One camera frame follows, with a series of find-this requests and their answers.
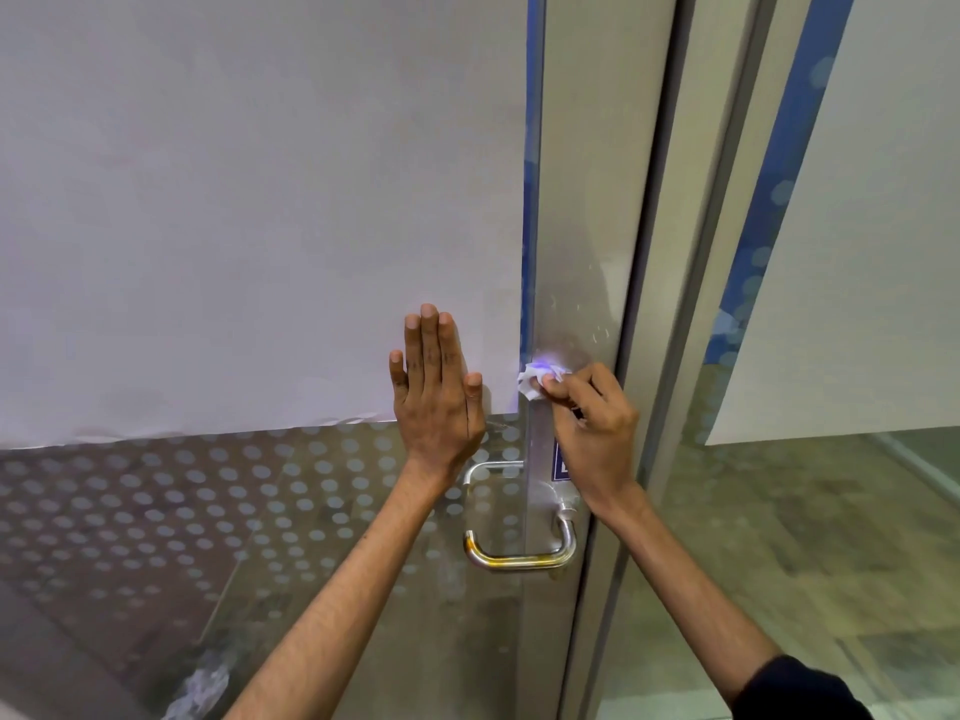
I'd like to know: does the person's right hand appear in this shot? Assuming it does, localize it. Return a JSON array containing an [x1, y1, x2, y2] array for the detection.
[[540, 361, 641, 519]]

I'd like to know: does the person's left hand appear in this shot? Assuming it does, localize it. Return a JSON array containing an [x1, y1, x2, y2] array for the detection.
[[389, 303, 487, 481]]

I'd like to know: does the white cleaning wipe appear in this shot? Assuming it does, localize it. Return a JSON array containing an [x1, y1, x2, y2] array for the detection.
[[518, 359, 576, 404]]

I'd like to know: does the glass door with dotted film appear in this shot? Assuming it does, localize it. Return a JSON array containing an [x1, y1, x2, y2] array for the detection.
[[0, 0, 680, 720]]

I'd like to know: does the person's right forearm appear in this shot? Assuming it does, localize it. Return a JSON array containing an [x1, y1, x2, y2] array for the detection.
[[591, 483, 785, 707]]

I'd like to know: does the person's left forearm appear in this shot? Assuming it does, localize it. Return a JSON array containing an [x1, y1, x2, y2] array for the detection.
[[243, 455, 451, 720]]

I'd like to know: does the large white paper sheet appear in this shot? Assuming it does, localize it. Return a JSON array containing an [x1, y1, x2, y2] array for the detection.
[[0, 0, 532, 449]]

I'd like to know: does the blue dotted film strip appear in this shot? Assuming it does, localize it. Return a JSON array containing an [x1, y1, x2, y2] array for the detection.
[[703, 0, 858, 368]]

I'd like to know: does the glass side panel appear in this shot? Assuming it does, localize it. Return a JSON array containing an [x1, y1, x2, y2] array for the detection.
[[596, 0, 960, 720]]

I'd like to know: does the black sleeve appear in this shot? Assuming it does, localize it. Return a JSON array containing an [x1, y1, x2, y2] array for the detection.
[[729, 655, 876, 720]]

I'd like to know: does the silver metal door handle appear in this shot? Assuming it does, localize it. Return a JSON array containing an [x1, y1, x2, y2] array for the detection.
[[460, 460, 526, 490], [462, 511, 579, 573]]

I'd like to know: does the grey metal door frame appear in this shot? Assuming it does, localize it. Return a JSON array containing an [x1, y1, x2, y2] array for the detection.
[[558, 0, 815, 720]]

